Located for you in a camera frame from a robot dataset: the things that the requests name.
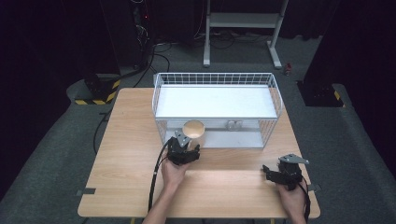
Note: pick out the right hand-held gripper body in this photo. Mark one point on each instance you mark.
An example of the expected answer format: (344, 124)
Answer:
(291, 172)

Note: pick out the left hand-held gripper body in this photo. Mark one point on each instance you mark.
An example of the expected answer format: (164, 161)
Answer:
(179, 149)

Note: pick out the person's left hand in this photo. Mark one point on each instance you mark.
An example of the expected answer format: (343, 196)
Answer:
(172, 174)

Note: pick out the person's right hand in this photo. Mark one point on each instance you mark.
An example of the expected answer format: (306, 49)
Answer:
(291, 199)

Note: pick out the grey tape strip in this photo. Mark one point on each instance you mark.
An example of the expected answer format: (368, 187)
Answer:
(314, 187)
(85, 192)

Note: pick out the black base with yellow stripes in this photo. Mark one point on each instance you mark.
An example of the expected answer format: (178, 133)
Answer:
(322, 95)
(99, 90)

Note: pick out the small red object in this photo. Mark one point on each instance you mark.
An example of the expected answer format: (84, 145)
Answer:
(288, 69)

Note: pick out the white metal stand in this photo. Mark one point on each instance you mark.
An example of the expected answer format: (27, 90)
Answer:
(243, 21)

